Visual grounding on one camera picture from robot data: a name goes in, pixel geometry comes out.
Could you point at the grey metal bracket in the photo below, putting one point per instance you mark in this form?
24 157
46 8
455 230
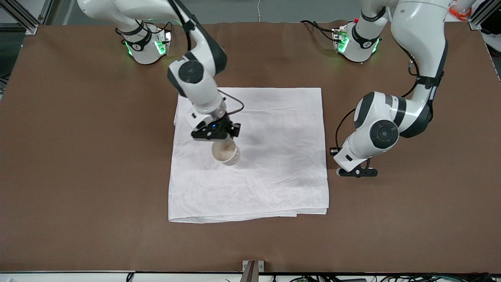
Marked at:
252 271

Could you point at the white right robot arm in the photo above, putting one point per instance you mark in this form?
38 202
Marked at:
195 90

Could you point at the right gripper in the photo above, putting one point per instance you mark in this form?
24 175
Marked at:
224 127

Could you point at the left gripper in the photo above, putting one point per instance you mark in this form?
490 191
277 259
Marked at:
332 153

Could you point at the aluminium frame profile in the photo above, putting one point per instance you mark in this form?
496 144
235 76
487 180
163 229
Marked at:
23 17
483 13

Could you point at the white cloth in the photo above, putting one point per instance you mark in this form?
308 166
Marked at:
274 176

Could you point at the white paper cup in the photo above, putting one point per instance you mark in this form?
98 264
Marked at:
231 158

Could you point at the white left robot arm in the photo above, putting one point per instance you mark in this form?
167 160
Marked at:
419 39

